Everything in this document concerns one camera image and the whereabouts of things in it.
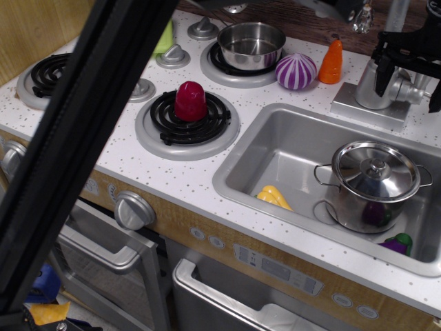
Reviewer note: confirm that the front right black burner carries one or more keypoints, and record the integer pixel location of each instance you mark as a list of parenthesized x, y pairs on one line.
[(162, 133)]

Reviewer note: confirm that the yellow object on floor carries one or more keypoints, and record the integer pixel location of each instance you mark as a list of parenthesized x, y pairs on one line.
[(45, 313)]

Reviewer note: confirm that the purple striped toy onion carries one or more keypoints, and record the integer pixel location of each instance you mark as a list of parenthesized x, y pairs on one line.
[(295, 71)]

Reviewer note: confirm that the left black burner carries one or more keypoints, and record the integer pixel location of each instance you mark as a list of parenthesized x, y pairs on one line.
[(35, 86)]

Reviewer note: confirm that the green cloth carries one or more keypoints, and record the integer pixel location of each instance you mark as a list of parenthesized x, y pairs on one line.
[(166, 41)]

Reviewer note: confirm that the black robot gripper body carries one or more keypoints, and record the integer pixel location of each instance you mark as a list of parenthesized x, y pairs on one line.
[(423, 43)]

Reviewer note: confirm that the black burner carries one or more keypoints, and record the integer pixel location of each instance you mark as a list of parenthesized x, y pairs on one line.
[(35, 86), (162, 133), (216, 69)]

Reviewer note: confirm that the silver toy faucet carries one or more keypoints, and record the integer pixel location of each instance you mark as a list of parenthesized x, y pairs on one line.
[(361, 103)]

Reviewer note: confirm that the purple toy eggplant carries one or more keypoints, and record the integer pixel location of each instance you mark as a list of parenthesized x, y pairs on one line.
[(401, 243)]

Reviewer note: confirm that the middle silver stove knob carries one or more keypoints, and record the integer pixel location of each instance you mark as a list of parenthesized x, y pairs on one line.
[(174, 58)]

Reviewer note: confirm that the back right black burner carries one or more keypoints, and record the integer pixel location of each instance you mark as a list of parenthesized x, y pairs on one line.
[(216, 69)]

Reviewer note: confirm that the yellow toy pepper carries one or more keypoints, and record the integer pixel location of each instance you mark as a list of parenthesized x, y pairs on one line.
[(272, 195)]

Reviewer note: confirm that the silver stove knob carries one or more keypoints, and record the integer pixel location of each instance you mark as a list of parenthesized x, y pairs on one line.
[(174, 58), (203, 30)]

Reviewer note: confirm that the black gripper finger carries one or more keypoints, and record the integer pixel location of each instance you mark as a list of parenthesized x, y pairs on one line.
[(435, 101), (384, 71)]

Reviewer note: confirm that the blue object on floor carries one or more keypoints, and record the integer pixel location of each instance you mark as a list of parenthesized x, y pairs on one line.
[(46, 286)]

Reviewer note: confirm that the silver dishwasher door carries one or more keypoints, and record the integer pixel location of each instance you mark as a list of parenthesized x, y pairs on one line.
[(201, 307)]

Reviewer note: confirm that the silver oven door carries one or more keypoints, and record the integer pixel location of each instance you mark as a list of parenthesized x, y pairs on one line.
[(121, 275)]

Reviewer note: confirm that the orange toy carrot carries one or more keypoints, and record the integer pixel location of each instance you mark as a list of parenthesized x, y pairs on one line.
[(331, 68)]

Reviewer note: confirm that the open stainless steel pot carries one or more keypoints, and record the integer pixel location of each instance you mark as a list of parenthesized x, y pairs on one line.
[(251, 46)]

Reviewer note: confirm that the lidded stainless steel pot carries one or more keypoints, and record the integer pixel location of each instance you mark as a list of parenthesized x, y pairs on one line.
[(370, 184)]

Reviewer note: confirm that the clear hanging ornament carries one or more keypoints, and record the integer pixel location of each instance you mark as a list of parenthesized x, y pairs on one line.
[(363, 21)]

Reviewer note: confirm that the back silver stove knob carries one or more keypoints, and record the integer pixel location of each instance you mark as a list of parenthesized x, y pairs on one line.
[(203, 30)]

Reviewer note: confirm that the front countertop silver knob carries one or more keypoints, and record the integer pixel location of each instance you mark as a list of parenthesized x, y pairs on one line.
[(143, 91)]

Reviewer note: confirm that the far left silver knob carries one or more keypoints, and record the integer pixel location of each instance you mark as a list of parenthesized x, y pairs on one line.
[(14, 152)]

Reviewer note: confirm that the silver oven front knob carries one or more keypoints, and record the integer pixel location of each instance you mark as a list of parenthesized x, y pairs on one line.
[(133, 212)]

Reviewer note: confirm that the red toy pepper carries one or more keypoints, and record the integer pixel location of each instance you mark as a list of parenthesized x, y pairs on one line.
[(190, 102)]

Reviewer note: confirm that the silver faucet lever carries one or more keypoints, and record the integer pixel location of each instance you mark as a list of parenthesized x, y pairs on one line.
[(401, 88)]

